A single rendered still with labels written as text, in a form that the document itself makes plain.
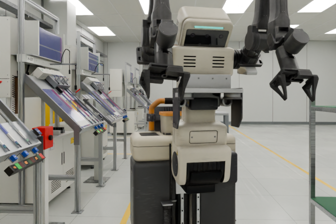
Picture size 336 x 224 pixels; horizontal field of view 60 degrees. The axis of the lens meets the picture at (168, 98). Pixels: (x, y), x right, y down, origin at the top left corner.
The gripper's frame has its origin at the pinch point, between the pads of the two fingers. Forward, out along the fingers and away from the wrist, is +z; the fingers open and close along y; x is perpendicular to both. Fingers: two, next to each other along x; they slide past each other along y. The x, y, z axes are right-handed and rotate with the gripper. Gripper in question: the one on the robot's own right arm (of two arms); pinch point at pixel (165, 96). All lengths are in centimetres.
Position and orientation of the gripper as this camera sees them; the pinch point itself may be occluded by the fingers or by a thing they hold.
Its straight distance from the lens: 83.0
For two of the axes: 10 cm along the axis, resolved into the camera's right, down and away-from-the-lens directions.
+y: 9.7, 0.8, 2.2
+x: -2.3, 5.1, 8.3
